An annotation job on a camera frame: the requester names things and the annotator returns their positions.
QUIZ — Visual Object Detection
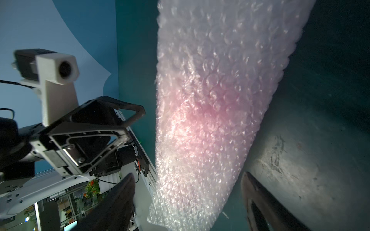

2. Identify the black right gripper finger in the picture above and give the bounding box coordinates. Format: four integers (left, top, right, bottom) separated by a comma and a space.
241, 172, 309, 231

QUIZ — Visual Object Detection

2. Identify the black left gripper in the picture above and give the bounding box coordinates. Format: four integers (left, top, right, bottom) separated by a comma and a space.
29, 96, 145, 231

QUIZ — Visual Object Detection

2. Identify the clear bubble wrap sheet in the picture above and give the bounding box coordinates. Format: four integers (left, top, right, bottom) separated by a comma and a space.
147, 1, 315, 231

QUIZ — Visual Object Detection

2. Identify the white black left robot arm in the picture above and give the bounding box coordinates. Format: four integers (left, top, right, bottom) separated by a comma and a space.
1, 96, 145, 220

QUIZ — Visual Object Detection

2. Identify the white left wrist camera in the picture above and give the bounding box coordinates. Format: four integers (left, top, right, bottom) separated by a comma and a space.
13, 49, 80, 127

